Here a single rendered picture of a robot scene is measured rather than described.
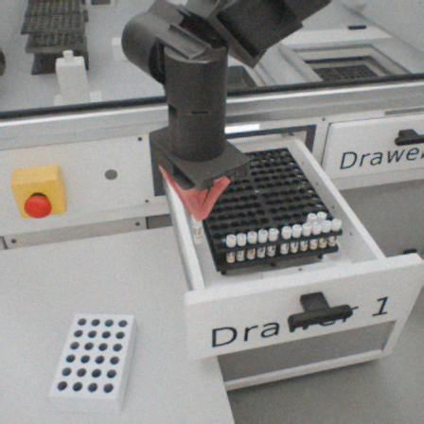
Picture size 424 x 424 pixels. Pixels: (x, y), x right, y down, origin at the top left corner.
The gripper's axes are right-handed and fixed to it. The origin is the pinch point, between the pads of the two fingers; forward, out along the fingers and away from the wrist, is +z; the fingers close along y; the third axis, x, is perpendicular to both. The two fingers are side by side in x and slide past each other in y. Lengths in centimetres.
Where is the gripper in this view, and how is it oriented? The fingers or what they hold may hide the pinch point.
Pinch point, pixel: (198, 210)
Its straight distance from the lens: 52.5
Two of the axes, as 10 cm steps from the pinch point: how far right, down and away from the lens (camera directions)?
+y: -5.6, -5.6, 6.1
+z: -0.1, 7.4, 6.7
